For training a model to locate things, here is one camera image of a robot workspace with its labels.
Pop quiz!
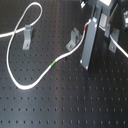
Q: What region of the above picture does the grey cable clip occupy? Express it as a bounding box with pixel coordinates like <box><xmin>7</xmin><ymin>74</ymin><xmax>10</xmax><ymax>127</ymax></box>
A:
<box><xmin>109</xmin><ymin>28</ymin><xmax>119</xmax><ymax>53</ymax></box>
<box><xmin>66</xmin><ymin>28</ymin><xmax>82</xmax><ymax>51</ymax></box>
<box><xmin>22</xmin><ymin>25</ymin><xmax>33</xmax><ymax>50</ymax></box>

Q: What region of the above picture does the left grey cable clip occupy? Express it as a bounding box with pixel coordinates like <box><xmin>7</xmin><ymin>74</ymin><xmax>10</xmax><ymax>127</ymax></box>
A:
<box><xmin>22</xmin><ymin>25</ymin><xmax>33</xmax><ymax>50</ymax></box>

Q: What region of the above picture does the long grey gripper finger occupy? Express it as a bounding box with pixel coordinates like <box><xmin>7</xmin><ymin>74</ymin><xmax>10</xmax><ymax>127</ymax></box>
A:
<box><xmin>80</xmin><ymin>7</ymin><xmax>101</xmax><ymax>70</ymax></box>

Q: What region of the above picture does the right grey cable clip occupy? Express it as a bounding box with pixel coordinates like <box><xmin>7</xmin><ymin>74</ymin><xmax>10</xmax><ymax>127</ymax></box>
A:
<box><xmin>109</xmin><ymin>28</ymin><xmax>119</xmax><ymax>53</ymax></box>

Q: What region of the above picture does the middle grey cable clip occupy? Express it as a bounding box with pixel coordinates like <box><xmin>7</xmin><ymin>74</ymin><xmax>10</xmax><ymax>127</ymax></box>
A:
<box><xmin>66</xmin><ymin>28</ymin><xmax>82</xmax><ymax>51</ymax></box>

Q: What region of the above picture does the white cable with green band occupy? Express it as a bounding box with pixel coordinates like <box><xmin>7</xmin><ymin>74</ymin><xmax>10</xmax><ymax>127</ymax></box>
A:
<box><xmin>0</xmin><ymin>1</ymin><xmax>128</xmax><ymax>91</ymax></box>

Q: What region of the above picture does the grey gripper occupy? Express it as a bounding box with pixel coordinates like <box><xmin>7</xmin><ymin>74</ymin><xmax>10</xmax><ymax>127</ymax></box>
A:
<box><xmin>79</xmin><ymin>0</ymin><xmax>121</xmax><ymax>38</ymax></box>

